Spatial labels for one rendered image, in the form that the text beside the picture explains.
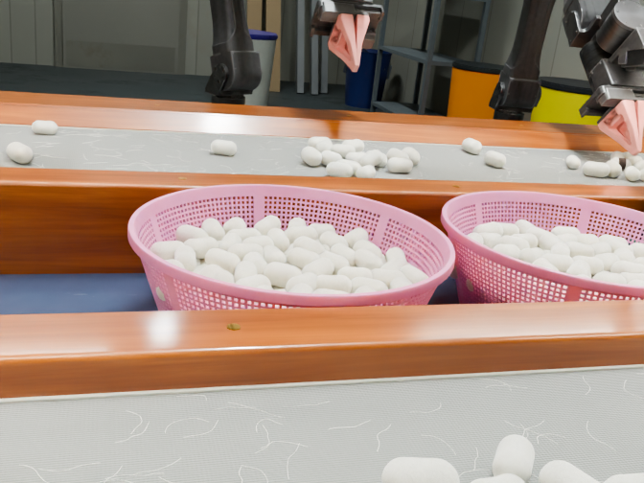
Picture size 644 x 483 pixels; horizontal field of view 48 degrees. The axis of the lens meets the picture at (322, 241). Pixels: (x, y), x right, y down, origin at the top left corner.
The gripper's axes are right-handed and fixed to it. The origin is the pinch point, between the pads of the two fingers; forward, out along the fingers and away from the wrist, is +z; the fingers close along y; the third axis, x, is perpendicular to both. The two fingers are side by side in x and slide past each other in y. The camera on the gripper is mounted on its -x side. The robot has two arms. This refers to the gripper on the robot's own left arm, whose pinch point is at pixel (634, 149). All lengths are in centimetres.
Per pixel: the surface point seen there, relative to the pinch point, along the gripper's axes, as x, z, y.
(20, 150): -4, 7, -85
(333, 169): -5, 8, -50
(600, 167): -1.7, 4.7, -9.0
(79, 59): 457, -403, -102
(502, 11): 227, -267, 166
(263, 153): 4, 1, -56
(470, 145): 6.3, -3.9, -23.7
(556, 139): 11.3, -9.4, -4.0
